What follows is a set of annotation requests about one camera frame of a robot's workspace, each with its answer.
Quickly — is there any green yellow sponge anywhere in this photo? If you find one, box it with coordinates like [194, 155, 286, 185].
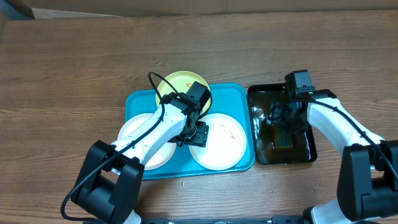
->
[274, 126, 294, 149]

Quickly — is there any white plate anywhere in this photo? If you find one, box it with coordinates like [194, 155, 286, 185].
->
[118, 113, 177, 170]
[189, 113, 248, 171]

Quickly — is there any yellow-green plate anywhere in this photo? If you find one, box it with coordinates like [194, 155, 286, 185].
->
[157, 71, 210, 96]

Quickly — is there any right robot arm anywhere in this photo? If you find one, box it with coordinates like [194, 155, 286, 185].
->
[267, 70, 397, 224]

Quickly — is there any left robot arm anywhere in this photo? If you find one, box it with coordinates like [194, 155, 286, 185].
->
[64, 90, 211, 223]

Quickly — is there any teal plastic tray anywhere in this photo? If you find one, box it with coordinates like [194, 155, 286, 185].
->
[125, 83, 255, 180]

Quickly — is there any black water basin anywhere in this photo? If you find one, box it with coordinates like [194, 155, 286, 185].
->
[248, 83, 317, 165]

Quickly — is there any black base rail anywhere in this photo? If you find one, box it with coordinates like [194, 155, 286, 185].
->
[124, 215, 311, 224]

